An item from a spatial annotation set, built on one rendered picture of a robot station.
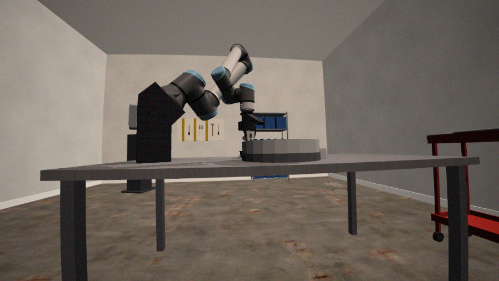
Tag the white round turntable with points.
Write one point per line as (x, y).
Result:
(282, 150)

